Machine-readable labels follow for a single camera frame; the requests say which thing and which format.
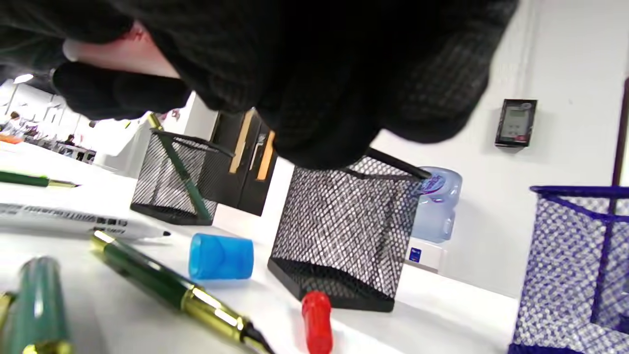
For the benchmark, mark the teal fountain pen cap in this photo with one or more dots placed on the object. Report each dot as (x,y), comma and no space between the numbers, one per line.
(39,305)

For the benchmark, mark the blue mesh pen holder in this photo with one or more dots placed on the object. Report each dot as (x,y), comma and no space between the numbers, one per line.
(565,275)

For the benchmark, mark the dark door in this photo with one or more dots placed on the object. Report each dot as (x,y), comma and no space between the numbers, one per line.
(248,172)

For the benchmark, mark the ceiling light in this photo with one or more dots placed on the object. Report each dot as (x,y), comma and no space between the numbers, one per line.
(23,78)

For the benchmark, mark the white water dispenser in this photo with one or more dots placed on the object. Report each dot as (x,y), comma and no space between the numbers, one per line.
(427,255)

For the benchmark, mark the black wall display device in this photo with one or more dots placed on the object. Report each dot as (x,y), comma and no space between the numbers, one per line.
(516,123)

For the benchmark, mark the person's right hand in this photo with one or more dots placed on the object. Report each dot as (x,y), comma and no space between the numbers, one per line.
(319,73)

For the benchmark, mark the red marker pen cap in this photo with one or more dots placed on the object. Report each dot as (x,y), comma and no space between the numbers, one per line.
(317,319)

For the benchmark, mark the blue highlighter pen cap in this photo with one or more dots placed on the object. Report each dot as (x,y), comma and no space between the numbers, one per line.
(221,256)

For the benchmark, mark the black mesh pen holder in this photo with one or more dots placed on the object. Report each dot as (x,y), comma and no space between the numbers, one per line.
(344,236)
(167,191)

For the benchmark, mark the green fountain pen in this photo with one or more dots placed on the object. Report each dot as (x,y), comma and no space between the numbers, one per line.
(182,172)
(162,280)
(29,179)

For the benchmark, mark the white marker with black end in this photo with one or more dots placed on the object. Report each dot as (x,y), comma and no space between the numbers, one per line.
(64,221)

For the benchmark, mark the blue bottle on dispenser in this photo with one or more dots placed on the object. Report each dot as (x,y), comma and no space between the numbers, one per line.
(440,206)

